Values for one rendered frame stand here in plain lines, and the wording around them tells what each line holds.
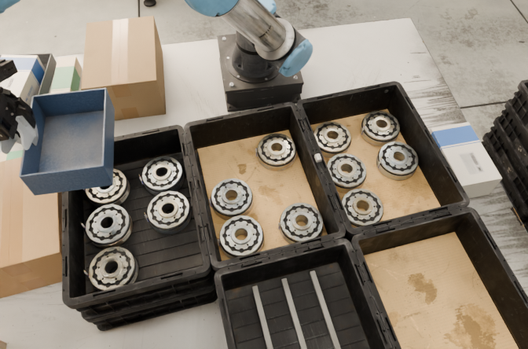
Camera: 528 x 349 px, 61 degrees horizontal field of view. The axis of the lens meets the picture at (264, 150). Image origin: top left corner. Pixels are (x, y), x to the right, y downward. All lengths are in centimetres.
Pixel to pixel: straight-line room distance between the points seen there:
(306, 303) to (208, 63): 94
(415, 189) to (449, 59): 173
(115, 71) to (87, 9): 178
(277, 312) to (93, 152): 52
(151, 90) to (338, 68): 65
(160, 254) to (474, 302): 72
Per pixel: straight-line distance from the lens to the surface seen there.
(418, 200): 119
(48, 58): 176
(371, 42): 174
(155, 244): 111
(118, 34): 155
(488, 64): 292
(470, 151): 139
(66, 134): 103
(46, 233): 117
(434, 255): 114
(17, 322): 130
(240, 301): 104
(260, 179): 116
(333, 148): 119
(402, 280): 109
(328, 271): 107
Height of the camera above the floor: 182
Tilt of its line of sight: 55 degrees down
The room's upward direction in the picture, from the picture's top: straight up
